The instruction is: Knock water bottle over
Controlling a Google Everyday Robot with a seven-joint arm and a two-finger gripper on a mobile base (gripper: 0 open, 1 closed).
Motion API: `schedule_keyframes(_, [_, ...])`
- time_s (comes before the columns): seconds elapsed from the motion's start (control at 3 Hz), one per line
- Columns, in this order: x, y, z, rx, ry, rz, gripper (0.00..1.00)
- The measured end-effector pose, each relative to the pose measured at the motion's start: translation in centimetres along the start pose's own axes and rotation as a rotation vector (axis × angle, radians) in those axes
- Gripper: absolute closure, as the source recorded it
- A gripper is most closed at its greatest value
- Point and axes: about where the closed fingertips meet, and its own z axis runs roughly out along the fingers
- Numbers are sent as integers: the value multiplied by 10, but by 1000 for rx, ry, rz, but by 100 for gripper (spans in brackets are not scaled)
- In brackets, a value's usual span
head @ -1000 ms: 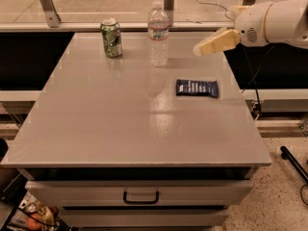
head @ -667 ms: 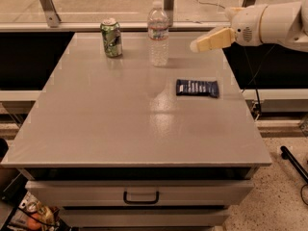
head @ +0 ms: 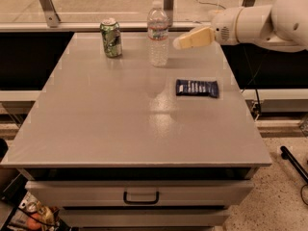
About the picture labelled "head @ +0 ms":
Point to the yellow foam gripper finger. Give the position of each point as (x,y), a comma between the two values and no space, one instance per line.
(200,28)
(192,40)

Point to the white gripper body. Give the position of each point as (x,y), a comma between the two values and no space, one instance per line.
(223,29)

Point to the clear plastic water bottle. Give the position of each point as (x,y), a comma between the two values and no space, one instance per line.
(157,32)

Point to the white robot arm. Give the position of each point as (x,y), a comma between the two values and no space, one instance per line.
(282,26)

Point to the dark blue snack packet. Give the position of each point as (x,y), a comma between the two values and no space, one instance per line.
(197,88)

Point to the green soda can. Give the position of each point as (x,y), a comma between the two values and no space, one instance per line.
(111,36)

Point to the black bar on floor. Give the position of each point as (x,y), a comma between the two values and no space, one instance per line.
(287,155)

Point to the upper grey drawer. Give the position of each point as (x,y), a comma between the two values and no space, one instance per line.
(73,194)

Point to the grey drawer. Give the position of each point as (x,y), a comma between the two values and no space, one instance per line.
(73,194)
(145,218)

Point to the lower grey drawer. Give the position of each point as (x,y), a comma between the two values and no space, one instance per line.
(145,218)

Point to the clutter box lower left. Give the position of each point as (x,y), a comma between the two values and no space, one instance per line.
(29,214)

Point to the middle metal window bracket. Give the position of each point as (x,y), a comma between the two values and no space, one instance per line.
(168,7)

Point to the left metal window bracket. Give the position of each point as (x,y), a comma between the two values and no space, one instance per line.
(50,14)

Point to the black drawer handle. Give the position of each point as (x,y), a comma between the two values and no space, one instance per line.
(149,198)

